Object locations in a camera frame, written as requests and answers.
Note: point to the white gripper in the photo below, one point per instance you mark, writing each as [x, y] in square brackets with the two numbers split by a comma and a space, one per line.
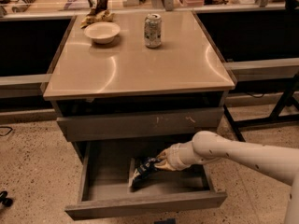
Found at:
[175, 157]

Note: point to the blue chip bag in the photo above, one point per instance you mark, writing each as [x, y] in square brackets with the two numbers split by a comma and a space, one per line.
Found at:
[141, 169]

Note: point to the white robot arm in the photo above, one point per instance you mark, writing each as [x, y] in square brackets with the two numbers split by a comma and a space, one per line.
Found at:
[280, 163]

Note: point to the closed top drawer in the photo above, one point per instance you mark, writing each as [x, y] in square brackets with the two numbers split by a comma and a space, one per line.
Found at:
[139, 124]

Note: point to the open middle drawer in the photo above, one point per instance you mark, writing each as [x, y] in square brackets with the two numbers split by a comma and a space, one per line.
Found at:
[105, 190]

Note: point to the grey drawer cabinet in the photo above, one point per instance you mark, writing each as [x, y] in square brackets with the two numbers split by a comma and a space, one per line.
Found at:
[125, 76]

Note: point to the white soda can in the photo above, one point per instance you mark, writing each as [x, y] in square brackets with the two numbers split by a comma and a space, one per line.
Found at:
[152, 30]

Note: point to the white ceramic bowl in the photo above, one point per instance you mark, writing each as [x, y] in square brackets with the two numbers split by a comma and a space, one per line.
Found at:
[102, 32]

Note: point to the black caster wheel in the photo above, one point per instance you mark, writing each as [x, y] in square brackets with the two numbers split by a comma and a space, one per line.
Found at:
[4, 200]

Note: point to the black table leg frame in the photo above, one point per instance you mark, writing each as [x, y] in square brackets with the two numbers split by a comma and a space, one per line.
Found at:
[286, 99]

